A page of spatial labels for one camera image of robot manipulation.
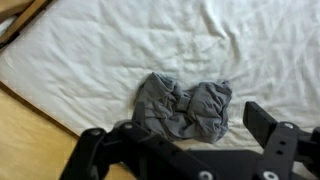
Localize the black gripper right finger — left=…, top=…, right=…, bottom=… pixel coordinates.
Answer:
left=243, top=101, right=320, bottom=180

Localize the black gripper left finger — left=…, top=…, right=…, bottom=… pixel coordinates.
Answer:
left=59, top=103, right=220, bottom=180

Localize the grey sock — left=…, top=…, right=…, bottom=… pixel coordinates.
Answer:
left=134, top=72, right=232, bottom=144

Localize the wooden bed footboard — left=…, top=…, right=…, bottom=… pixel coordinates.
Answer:
left=1, top=0, right=134, bottom=180

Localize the white bed sheet mattress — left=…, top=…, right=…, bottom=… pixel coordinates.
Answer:
left=0, top=0, right=320, bottom=150

